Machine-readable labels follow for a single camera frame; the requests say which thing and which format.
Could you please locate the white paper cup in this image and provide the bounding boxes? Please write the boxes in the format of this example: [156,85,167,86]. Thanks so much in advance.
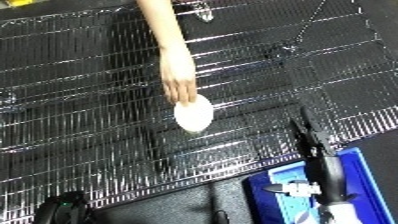
[172,93,217,134]

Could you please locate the person's hand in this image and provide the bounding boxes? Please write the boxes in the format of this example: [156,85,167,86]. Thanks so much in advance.
[156,46,201,107]

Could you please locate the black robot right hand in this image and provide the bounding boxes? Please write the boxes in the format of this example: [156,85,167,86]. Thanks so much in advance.
[261,106,359,207]

